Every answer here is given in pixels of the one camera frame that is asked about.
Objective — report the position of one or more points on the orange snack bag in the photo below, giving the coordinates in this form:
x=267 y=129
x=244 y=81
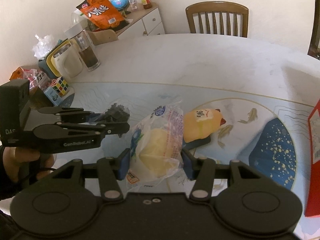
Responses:
x=103 y=14

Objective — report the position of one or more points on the wooden chair far side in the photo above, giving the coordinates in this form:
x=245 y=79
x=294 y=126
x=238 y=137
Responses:
x=219 y=18

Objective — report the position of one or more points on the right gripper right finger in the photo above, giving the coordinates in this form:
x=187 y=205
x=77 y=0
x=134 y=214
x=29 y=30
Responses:
x=202 y=171

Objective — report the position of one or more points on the red lid jar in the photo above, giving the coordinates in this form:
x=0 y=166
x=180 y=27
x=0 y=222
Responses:
x=146 y=4

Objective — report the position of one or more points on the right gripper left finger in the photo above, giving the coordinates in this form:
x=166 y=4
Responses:
x=110 y=171

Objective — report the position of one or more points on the rubiks cube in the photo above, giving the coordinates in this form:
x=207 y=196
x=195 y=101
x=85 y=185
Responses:
x=60 y=85

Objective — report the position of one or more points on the blue globe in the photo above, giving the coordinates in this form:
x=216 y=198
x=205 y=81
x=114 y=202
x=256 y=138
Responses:
x=120 y=4

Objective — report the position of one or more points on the glass bottle dark liquid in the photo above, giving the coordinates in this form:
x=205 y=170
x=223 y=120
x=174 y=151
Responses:
x=78 y=37

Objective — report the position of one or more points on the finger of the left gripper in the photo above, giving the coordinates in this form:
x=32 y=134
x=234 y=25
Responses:
x=113 y=128
x=91 y=117

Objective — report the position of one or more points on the yellow squishy bun toy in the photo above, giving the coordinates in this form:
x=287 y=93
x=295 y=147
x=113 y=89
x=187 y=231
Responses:
x=201 y=123

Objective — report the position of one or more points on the white electric kettle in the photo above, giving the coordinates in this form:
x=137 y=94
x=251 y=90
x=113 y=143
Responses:
x=67 y=61

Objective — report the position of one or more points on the black crinkled small packet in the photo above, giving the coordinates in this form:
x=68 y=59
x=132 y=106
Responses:
x=116 y=113

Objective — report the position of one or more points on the red cardboard box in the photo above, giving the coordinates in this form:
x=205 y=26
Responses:
x=312 y=204

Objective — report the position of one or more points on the person left hand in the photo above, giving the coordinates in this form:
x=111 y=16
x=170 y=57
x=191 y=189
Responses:
x=15 y=157

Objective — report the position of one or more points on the white drawer cabinet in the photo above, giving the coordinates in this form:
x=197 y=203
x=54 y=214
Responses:
x=143 y=22

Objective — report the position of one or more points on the clear bag yellow bread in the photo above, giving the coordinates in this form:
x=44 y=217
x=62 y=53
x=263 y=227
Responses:
x=156 y=144

